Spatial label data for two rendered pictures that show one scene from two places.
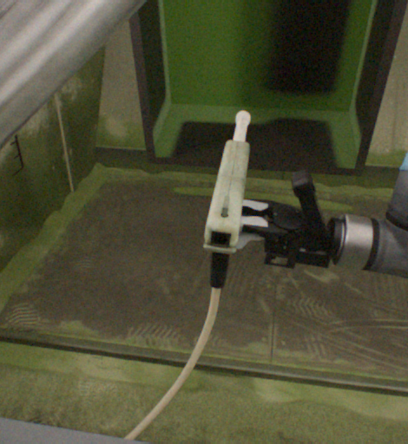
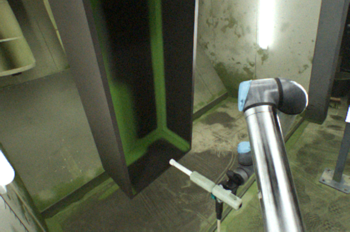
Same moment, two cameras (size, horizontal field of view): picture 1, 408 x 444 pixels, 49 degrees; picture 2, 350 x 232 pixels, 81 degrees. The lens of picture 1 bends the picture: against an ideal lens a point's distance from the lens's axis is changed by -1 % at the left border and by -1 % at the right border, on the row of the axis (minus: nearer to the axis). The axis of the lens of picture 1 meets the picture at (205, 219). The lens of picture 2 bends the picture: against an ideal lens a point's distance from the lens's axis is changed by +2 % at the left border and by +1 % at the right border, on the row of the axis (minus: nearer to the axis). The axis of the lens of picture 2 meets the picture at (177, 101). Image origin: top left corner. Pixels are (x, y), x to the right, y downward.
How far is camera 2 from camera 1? 0.86 m
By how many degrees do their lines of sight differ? 43
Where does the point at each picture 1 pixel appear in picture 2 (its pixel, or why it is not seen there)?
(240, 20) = (124, 124)
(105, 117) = (36, 194)
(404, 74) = not seen: hidden behind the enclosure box
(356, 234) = (243, 174)
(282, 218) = (229, 185)
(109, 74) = (24, 172)
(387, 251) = (249, 173)
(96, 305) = not seen: outside the picture
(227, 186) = (220, 190)
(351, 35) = (158, 109)
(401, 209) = (246, 161)
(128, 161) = (63, 205)
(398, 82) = not seen: hidden behind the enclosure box
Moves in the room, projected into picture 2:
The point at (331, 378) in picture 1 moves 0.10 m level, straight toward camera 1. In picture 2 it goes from (226, 212) to (236, 222)
